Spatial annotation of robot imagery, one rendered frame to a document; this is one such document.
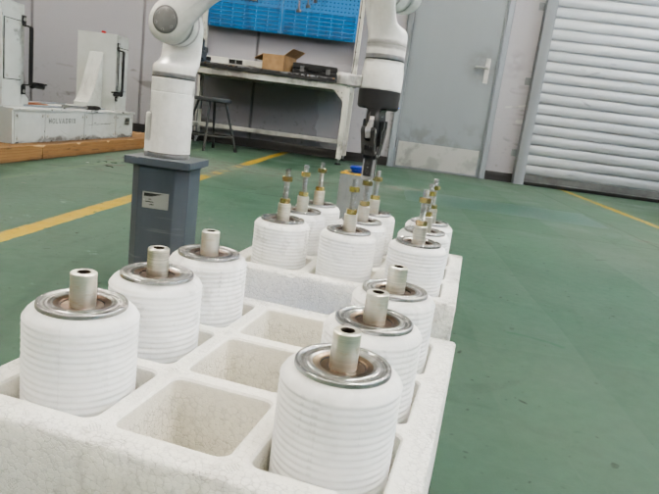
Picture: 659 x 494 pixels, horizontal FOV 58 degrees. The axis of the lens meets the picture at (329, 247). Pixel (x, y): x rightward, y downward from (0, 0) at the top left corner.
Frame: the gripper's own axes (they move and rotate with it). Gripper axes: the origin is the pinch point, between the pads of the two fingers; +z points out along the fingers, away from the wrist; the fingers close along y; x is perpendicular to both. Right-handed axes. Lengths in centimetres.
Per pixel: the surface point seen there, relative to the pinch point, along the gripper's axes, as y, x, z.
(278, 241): -16.6, 10.2, 12.8
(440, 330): -19.1, -18.5, 21.4
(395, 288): -43.8, -13.4, 9.3
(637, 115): 541, -152, -47
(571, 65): 528, -81, -85
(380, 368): -66, -16, 10
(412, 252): -16.2, -11.9, 10.6
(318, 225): -2.1, 7.6, 11.8
